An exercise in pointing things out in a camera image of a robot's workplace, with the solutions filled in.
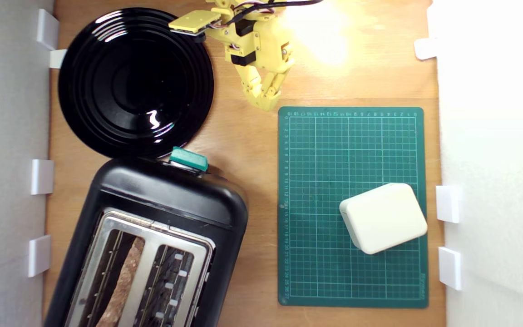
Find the white wall clip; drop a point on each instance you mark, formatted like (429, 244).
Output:
(448, 203)
(57, 58)
(450, 268)
(426, 48)
(42, 176)
(47, 28)
(39, 255)

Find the yellow wrist camera box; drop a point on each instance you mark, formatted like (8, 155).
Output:
(193, 22)

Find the green toaster lever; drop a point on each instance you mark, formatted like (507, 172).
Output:
(189, 159)

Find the green cutting mat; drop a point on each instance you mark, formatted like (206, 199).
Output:
(329, 159)

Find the black round plate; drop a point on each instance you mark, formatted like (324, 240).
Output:
(134, 81)

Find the brown bread slice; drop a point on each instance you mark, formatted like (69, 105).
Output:
(123, 281)

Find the white rounded block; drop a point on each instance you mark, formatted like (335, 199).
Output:
(384, 218)

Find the black two-slot toaster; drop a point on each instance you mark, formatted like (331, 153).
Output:
(170, 200)

